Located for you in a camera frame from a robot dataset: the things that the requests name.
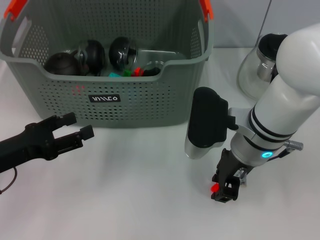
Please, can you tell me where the dark clay teapot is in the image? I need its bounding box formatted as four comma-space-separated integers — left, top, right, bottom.
44, 52, 81, 76

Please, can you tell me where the thin grey background cable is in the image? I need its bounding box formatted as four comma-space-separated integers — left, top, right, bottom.
257, 0, 273, 38

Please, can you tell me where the glass pitcher black lid handle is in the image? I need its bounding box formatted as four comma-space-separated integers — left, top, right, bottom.
236, 32, 288, 100

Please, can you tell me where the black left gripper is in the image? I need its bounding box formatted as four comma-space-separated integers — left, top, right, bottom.
0, 111, 95, 176

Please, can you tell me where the grey perforated plastic storage bin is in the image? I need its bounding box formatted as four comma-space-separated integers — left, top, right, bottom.
0, 0, 215, 129

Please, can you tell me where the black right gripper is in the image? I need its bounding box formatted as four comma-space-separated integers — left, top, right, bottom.
211, 148, 248, 204

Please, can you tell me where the orange bin handle clip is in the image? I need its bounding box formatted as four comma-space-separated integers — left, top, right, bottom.
3, 0, 27, 20
199, 0, 214, 23

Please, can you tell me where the glass teacup black holder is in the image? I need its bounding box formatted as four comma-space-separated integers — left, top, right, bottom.
74, 39, 106, 77
109, 36, 139, 73
142, 60, 166, 77

